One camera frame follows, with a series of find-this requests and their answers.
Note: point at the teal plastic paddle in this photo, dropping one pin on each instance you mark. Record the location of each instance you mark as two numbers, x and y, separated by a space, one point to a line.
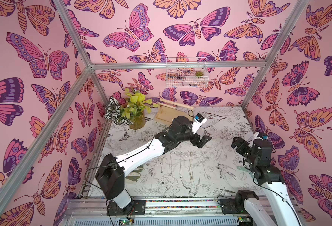
245 170

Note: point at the green potted plant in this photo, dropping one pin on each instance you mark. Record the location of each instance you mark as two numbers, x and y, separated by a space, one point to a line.
129 110

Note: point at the white wire wall basket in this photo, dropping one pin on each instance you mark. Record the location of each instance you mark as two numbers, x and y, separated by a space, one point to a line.
181 74

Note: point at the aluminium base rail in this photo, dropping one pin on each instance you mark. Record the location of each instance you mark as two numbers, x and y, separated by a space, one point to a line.
203 211

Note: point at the small succulent in basket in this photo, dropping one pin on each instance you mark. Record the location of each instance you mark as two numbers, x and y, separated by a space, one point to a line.
199 74

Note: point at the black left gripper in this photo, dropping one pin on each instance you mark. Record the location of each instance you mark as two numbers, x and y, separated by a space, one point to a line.
201 142

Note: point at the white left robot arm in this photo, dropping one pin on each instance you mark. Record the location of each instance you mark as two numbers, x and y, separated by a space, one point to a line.
111 173

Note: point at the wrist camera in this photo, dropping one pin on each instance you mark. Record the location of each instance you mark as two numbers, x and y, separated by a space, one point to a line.
198 121
260 135

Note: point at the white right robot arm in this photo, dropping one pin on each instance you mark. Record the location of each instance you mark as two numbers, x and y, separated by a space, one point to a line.
275 189

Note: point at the wooden jewelry display stand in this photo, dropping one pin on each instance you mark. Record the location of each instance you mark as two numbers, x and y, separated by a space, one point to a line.
167 111

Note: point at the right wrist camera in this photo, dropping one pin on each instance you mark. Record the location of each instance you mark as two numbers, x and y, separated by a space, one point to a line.
260 135

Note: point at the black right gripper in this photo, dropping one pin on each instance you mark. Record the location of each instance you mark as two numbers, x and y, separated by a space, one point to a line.
241 145

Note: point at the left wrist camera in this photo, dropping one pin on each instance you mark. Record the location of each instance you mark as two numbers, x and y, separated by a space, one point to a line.
198 121

